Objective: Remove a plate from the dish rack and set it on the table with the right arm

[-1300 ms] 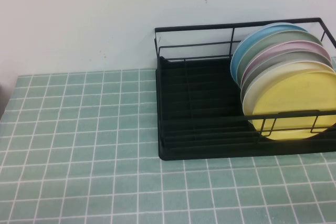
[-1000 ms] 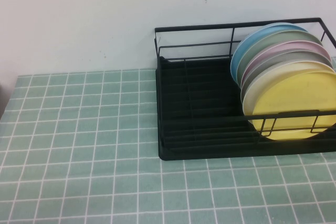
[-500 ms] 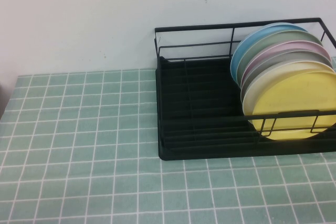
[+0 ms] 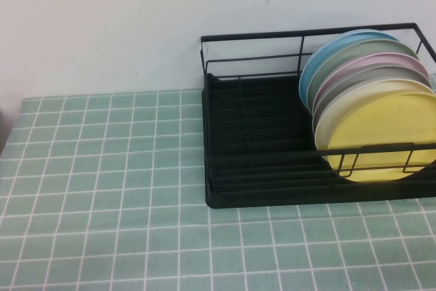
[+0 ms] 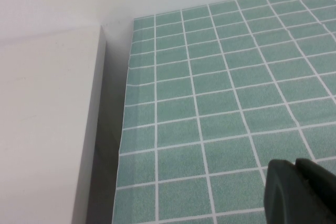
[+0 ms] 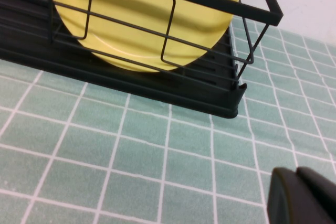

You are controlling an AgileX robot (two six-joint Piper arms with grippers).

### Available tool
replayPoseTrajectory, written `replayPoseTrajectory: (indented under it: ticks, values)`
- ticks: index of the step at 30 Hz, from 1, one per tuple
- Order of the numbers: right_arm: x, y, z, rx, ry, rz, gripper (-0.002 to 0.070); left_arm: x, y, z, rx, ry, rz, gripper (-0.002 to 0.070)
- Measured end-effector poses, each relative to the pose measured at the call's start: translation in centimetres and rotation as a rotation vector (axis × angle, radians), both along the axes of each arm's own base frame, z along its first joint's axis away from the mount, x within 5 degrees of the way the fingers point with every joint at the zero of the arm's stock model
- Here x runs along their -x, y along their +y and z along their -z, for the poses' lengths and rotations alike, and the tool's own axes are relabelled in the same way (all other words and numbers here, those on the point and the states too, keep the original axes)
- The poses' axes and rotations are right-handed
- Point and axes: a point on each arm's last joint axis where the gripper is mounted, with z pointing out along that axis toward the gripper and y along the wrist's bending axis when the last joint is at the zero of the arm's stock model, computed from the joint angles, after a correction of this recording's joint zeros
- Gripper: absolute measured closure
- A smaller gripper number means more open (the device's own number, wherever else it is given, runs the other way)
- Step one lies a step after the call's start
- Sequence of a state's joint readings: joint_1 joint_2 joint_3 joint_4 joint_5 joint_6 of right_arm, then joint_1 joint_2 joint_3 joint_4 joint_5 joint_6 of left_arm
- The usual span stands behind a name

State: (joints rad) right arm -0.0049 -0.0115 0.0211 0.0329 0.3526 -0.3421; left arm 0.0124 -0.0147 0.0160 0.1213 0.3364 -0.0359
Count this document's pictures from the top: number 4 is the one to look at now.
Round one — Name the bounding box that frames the yellow plate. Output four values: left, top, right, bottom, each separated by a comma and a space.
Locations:
315, 89, 436, 183

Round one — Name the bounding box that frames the blue plate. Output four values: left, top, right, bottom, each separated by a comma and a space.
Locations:
298, 29, 401, 105

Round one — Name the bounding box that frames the green plate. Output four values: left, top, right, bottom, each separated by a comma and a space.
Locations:
306, 39, 420, 114

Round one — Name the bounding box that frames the white plate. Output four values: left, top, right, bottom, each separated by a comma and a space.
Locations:
313, 78, 436, 142

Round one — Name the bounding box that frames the grey plate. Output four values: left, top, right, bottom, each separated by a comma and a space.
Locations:
311, 63, 434, 125

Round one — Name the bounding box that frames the pink plate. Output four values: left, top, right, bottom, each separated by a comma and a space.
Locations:
313, 52, 431, 115

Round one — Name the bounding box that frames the green checkered tablecloth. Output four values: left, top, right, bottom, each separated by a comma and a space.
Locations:
0, 72, 436, 291

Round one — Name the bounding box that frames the black wire dish rack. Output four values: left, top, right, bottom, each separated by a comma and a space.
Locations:
200, 22, 436, 187
201, 72, 436, 210

